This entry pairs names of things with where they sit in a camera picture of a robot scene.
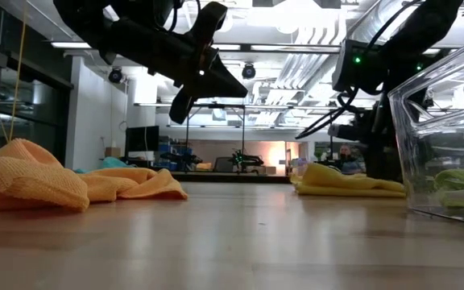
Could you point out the black metal frame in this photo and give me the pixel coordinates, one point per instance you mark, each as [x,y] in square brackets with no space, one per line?
[243,133]

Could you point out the black background robot arm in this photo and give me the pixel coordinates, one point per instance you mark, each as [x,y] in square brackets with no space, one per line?
[179,158]
[238,159]

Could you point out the cardboard box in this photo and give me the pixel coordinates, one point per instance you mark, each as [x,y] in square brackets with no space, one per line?
[112,152]

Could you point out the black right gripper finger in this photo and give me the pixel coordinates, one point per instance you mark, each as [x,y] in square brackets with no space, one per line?
[390,161]
[373,161]

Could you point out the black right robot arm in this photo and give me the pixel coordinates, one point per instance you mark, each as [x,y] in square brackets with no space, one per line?
[417,32]

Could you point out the grey box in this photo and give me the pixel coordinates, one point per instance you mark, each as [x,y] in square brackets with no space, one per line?
[223,165]

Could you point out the orange microfiber towel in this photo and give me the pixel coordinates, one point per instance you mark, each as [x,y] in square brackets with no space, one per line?
[34,181]

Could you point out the black monitor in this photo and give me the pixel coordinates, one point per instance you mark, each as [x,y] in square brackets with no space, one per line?
[141,139]

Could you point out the blue storage rack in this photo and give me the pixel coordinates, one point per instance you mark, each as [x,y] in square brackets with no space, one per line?
[163,147]

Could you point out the silver ventilation duct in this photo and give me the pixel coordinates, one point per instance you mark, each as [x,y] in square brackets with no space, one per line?
[361,24]

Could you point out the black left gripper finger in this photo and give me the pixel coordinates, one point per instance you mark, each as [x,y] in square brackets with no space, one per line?
[222,78]
[212,92]

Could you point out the person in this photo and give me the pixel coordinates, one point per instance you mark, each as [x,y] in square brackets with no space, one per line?
[349,161]

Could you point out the black ceiling light track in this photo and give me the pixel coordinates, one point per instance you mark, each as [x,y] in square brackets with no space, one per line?
[246,47]

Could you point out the yellow microfiber towel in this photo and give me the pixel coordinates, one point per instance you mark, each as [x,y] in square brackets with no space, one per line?
[336,181]

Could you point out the black ceiling camera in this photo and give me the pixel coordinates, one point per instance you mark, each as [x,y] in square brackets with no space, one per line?
[249,71]
[115,75]

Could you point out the clear plastic bin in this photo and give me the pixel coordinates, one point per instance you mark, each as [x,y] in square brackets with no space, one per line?
[417,161]

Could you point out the beige box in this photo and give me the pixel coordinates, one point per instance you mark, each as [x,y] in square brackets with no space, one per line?
[270,170]

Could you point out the teal microfiber towel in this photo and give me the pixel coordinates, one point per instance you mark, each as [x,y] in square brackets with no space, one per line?
[113,163]

